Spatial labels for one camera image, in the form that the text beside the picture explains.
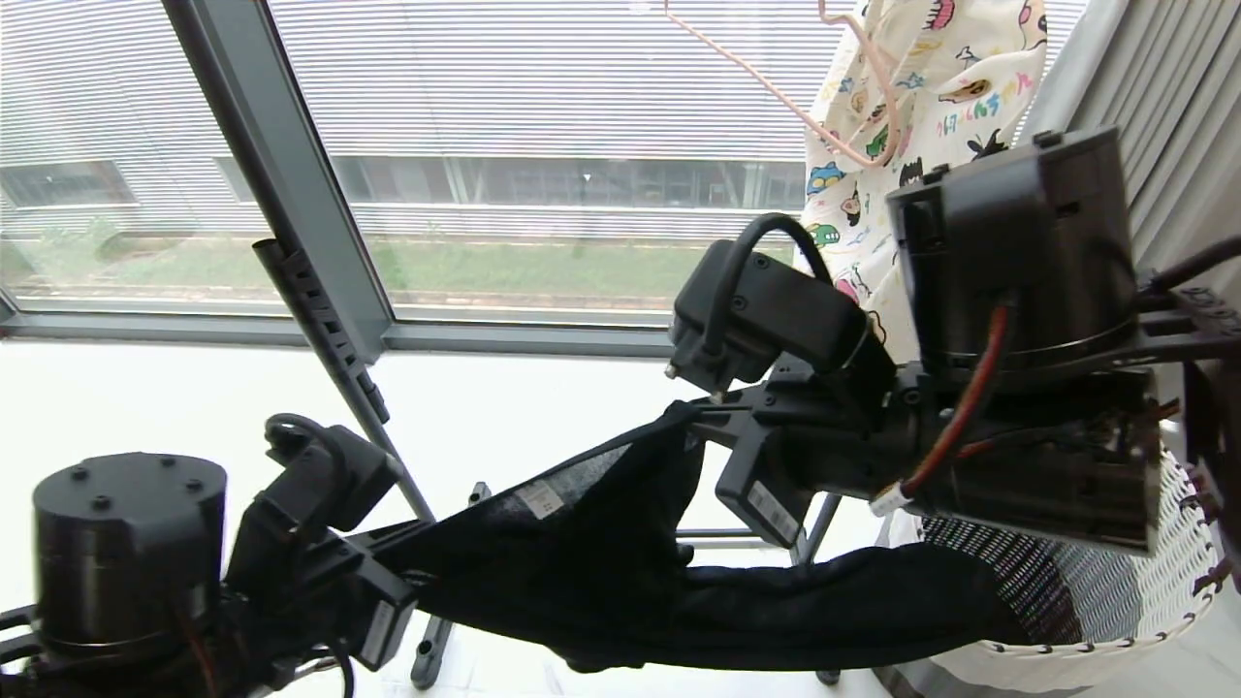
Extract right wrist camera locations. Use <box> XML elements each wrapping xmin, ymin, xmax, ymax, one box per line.
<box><xmin>667</xmin><ymin>238</ymin><xmax>898</xmax><ymax>398</ymax></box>

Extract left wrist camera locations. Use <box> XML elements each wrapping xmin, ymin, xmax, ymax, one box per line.
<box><xmin>233</xmin><ymin>422</ymin><xmax>404</xmax><ymax>573</ymax></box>

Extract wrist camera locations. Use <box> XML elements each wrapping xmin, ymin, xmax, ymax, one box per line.
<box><xmin>667</xmin><ymin>238</ymin><xmax>898</xmax><ymax>398</ymax></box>
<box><xmin>233</xmin><ymin>422</ymin><xmax>404</xmax><ymax>573</ymax></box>

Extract beige curtain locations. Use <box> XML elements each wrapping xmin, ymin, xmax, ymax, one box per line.
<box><xmin>1076</xmin><ymin>0</ymin><xmax>1241</xmax><ymax>292</ymax></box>

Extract black garment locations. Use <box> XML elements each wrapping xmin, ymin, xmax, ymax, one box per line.
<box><xmin>373</xmin><ymin>399</ymin><xmax>1029</xmax><ymax>675</ymax></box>

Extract white laundry basket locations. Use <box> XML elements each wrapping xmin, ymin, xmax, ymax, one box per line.
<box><xmin>877</xmin><ymin>417</ymin><xmax>1225</xmax><ymax>695</ymax></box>

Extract black clothes rack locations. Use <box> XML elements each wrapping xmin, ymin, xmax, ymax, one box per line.
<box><xmin>250</xmin><ymin>238</ymin><xmax>844</xmax><ymax>691</ymax></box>

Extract pink clothes hanger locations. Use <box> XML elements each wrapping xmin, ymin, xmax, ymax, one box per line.
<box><xmin>662</xmin><ymin>0</ymin><xmax>905</xmax><ymax>172</ymax></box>

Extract black cable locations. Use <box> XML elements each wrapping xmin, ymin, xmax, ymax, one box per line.
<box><xmin>698</xmin><ymin>213</ymin><xmax>837</xmax><ymax>362</ymax></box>
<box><xmin>264</xmin><ymin>413</ymin><xmax>350</xmax><ymax>486</ymax></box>

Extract cream printed garment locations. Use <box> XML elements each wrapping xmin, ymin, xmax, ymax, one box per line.
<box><xmin>797</xmin><ymin>0</ymin><xmax>1050</xmax><ymax>365</ymax></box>

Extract window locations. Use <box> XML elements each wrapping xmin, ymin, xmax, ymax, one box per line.
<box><xmin>0</xmin><ymin>0</ymin><xmax>1089</xmax><ymax>360</ymax></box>

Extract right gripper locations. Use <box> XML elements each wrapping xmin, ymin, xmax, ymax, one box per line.
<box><xmin>693</xmin><ymin>354</ymin><xmax>932</xmax><ymax>551</ymax></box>

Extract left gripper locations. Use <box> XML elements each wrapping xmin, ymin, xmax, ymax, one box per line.
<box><xmin>223</xmin><ymin>523</ymin><xmax>420</xmax><ymax>672</ymax></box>

